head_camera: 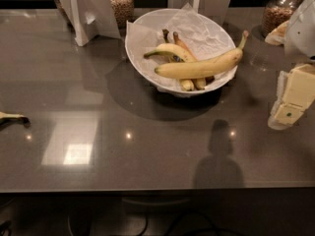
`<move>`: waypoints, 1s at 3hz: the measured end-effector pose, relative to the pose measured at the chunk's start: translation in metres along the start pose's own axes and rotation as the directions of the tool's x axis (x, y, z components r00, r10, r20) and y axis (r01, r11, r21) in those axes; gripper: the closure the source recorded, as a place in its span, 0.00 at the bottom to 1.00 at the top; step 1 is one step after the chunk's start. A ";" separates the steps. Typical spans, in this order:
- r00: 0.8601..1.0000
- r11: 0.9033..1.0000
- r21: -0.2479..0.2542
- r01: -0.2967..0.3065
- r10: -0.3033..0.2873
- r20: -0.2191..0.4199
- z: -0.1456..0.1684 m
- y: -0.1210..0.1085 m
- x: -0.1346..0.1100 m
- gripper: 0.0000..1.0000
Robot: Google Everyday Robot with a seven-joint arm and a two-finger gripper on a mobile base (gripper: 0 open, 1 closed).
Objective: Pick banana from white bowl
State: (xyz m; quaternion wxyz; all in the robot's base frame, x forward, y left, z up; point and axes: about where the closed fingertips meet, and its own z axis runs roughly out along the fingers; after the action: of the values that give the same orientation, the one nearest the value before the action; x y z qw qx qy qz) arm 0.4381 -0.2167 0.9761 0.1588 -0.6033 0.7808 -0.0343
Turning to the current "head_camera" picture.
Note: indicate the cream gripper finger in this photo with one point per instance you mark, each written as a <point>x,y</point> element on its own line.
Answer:
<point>295,93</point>
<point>276,36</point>

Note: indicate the large yellow banana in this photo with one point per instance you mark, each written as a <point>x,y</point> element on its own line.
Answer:
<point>205,68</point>

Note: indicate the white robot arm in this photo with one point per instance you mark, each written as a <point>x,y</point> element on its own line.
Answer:
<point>299,39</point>

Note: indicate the brown-stemmed yellow banana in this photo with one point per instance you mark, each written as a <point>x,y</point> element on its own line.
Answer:
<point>187,49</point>

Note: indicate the white bowl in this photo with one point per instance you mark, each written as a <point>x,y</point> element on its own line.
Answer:
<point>144,66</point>

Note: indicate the greenish yellow banana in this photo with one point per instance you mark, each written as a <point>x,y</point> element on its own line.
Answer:
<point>170,50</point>

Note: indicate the banana at table edge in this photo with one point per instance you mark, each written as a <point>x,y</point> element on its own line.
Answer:
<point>8,117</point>

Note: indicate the right glass jar of nuts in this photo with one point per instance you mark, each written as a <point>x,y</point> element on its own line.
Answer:
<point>277,12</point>

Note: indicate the glass jar of nuts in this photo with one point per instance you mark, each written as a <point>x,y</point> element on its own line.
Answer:
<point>277,12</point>
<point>123,11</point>

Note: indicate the white paper liner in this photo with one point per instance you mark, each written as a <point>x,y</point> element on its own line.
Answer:
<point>200,33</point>

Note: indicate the left glass jar of nuts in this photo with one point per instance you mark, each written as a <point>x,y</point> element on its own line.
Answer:
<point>123,11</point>

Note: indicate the left white paper stand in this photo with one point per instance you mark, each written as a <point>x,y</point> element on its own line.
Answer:
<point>90,18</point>

